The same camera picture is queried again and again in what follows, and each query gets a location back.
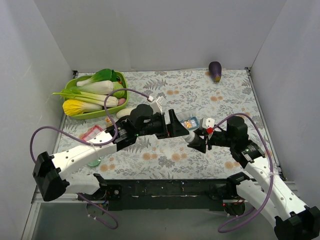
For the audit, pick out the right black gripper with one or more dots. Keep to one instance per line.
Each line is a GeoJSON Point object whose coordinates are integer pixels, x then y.
{"type": "Point", "coordinates": [206, 139]}

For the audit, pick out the white cap pill bottle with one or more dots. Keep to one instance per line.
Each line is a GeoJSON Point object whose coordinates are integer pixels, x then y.
{"type": "Point", "coordinates": [192, 138]}

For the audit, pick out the purple eggplant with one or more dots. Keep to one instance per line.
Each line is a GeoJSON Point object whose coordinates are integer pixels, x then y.
{"type": "Point", "coordinates": [215, 70]}

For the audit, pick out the green plastic basket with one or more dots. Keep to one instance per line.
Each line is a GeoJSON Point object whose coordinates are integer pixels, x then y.
{"type": "Point", "coordinates": [102, 113]}

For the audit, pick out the pink rectangular pill box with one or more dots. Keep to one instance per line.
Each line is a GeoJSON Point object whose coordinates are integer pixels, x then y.
{"type": "Point", "coordinates": [91, 133]}

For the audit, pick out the pink radish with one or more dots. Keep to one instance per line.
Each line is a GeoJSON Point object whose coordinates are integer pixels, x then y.
{"type": "Point", "coordinates": [121, 101]}

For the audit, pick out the floral table mat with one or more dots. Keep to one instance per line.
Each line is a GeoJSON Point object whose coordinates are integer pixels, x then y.
{"type": "Point", "coordinates": [192, 91]}

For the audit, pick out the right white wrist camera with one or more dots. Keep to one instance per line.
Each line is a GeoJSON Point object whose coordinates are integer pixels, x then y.
{"type": "Point", "coordinates": [207, 125]}

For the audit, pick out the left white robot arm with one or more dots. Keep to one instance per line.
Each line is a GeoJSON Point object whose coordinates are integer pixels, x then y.
{"type": "Point", "coordinates": [53, 173]}

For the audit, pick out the white radish with leaves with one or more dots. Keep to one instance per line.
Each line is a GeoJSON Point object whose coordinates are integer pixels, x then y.
{"type": "Point", "coordinates": [124, 112]}

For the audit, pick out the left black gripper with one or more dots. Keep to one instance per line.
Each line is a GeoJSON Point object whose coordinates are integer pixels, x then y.
{"type": "Point", "coordinates": [166, 126]}

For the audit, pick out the blue rectangular pill box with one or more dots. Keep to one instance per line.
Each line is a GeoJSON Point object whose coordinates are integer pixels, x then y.
{"type": "Point", "coordinates": [188, 119]}

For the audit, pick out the light green cabbage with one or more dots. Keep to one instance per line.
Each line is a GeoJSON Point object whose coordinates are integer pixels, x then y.
{"type": "Point", "coordinates": [118, 94]}

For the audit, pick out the green round pill case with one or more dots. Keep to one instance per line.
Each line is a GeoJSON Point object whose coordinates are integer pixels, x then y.
{"type": "Point", "coordinates": [94, 163]}

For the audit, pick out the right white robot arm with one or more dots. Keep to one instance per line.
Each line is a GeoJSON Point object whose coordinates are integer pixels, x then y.
{"type": "Point", "coordinates": [261, 185]}

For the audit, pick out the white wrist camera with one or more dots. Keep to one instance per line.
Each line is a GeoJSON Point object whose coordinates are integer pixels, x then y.
{"type": "Point", "coordinates": [207, 125]}
{"type": "Point", "coordinates": [156, 105]}

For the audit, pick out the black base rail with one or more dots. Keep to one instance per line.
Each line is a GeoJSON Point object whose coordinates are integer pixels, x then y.
{"type": "Point", "coordinates": [173, 194]}

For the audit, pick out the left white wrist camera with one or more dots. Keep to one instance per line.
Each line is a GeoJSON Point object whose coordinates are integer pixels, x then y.
{"type": "Point", "coordinates": [156, 105]}

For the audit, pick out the green bok choy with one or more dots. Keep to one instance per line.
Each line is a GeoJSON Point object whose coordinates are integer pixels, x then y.
{"type": "Point", "coordinates": [105, 74]}

